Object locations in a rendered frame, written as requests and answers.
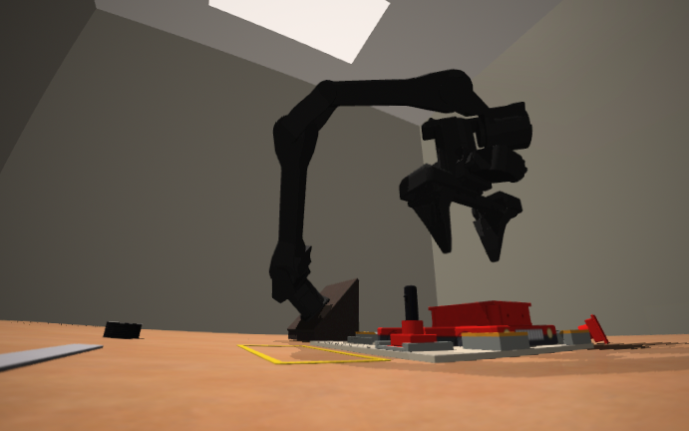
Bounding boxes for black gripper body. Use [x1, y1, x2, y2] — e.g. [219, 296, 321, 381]
[399, 144, 522, 220]

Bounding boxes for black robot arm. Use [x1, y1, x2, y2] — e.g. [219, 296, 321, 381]
[269, 69, 532, 322]

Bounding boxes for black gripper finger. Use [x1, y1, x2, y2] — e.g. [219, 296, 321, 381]
[473, 208, 518, 262]
[408, 186, 456, 253]

